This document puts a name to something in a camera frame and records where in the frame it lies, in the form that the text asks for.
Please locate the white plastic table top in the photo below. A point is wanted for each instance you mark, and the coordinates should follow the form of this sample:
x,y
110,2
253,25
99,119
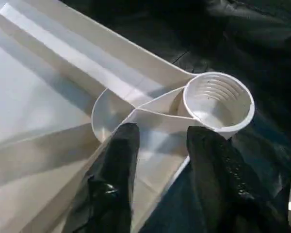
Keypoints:
x,y
48,97

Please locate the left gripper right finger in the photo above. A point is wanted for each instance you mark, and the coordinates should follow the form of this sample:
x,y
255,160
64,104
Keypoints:
x,y
228,189

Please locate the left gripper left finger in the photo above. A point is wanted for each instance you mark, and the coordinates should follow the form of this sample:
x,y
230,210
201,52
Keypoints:
x,y
111,189

